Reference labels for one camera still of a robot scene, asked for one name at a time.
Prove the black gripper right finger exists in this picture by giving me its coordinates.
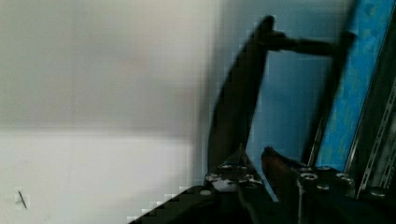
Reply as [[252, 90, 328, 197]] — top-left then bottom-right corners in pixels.
[[261, 147, 306, 203]]

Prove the black toaster oven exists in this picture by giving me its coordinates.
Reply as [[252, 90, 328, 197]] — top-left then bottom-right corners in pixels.
[[347, 0, 395, 198]]

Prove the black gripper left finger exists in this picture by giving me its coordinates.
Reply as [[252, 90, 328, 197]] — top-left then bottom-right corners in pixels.
[[204, 148, 265, 203]]

